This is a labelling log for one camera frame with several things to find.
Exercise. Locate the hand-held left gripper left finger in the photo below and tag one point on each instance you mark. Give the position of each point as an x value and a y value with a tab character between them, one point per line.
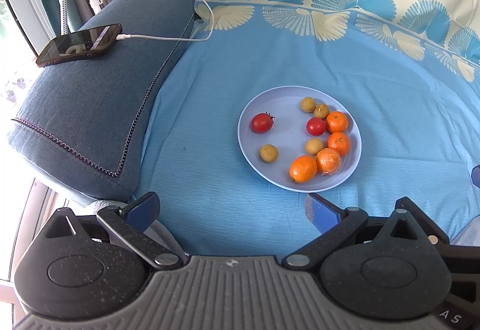
144	208

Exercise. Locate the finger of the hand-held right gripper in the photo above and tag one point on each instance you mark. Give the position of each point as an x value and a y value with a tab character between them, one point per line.
431	226
476	177

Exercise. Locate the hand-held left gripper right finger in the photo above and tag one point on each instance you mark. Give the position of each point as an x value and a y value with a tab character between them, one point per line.
322	211

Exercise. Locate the small orange mandarin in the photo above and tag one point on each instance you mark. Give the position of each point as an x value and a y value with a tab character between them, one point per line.
303	169
339	144
336	122

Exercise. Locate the plastic-wrapped orange mandarin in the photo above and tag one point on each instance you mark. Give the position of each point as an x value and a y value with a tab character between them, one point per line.
329	161

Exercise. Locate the tan longan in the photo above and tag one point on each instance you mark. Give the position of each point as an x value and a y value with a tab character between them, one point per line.
321	111
308	104
269	153
314	146

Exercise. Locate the light blue plate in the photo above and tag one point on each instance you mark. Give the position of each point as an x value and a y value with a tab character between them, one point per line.
288	131

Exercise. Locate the red cherry tomato with calyx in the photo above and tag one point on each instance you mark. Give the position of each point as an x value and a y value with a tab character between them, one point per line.
261	123

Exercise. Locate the blue fan-print bed sheet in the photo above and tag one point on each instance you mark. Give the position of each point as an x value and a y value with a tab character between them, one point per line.
225	71

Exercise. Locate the black smartphone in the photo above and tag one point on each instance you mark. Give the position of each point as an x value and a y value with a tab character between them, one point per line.
78	44

